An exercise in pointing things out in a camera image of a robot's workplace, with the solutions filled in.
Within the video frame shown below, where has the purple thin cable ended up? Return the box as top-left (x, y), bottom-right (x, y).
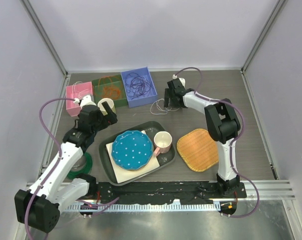
top-left (124, 71), bottom-right (154, 98)

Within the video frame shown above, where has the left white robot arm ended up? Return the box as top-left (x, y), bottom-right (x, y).
top-left (14, 100), bottom-right (117, 239)

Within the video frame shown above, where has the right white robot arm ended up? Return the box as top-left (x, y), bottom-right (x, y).
top-left (164, 76), bottom-right (241, 198)

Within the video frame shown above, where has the yellow mug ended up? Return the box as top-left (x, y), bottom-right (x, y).
top-left (97, 98), bottom-right (116, 116)

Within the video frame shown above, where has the blue plastic box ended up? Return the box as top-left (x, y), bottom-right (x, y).
top-left (121, 67), bottom-right (158, 108)

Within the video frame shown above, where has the green plastic box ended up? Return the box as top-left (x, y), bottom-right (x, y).
top-left (92, 74), bottom-right (128, 108)

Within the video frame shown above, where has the pink plastic box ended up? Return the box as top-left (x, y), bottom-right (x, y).
top-left (66, 81), bottom-right (93, 117)

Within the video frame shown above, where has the blue polka dot plate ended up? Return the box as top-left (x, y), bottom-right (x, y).
top-left (111, 130), bottom-right (153, 171)

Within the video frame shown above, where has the pink mug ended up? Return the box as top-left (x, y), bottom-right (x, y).
top-left (153, 131), bottom-right (172, 157)

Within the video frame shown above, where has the white paper napkin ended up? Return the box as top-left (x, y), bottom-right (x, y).
top-left (105, 130), bottom-right (160, 184)

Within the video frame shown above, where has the orange woven basket tray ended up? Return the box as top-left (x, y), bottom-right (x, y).
top-left (176, 128), bottom-right (219, 173)

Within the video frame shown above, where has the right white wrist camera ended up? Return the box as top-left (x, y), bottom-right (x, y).
top-left (172, 74), bottom-right (186, 87)

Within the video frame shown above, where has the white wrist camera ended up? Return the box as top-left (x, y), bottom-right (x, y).
top-left (172, 74), bottom-right (186, 87)
top-left (73, 94), bottom-right (96, 108)

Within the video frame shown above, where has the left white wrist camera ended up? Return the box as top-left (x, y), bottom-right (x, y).
top-left (73, 94), bottom-right (96, 108)

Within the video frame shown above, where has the green coiled cable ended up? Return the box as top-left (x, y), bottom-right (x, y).
top-left (67, 151), bottom-right (93, 180)

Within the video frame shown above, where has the slotted cable duct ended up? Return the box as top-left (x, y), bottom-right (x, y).
top-left (64, 201), bottom-right (220, 213)

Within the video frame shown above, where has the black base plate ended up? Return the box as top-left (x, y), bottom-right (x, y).
top-left (97, 181), bottom-right (247, 205)

